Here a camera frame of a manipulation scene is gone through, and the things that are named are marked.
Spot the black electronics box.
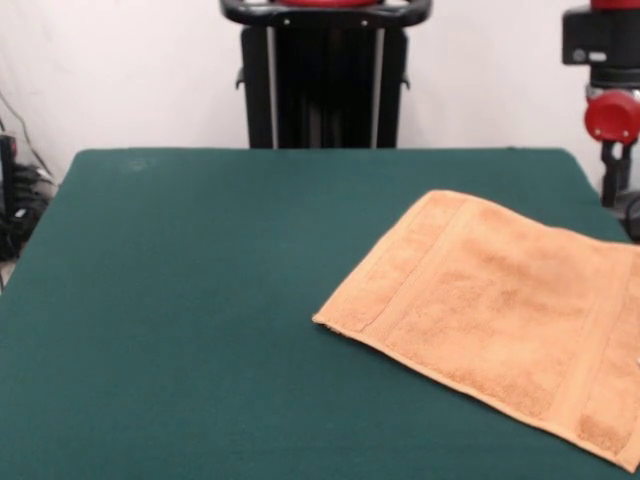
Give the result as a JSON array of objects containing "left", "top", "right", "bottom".
[{"left": 0, "top": 133, "right": 20, "bottom": 216}]

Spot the dark green table cloth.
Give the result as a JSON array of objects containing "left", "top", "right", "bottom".
[{"left": 0, "top": 147, "right": 640, "bottom": 480}]

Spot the grey cable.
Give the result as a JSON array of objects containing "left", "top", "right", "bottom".
[{"left": 0, "top": 92, "right": 56, "bottom": 186}]

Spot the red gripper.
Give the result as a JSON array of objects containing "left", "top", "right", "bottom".
[{"left": 583, "top": 90, "right": 640, "bottom": 209}]

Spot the black bag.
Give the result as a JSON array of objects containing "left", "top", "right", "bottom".
[{"left": 0, "top": 204, "right": 42, "bottom": 262}]

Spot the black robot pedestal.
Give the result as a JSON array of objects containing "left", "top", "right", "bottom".
[{"left": 219, "top": 0, "right": 431, "bottom": 150}]

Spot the orange terry towel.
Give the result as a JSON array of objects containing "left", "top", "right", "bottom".
[{"left": 312, "top": 188, "right": 640, "bottom": 474}]

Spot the black office chair base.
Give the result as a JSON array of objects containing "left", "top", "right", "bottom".
[{"left": 619, "top": 189, "right": 640, "bottom": 234}]

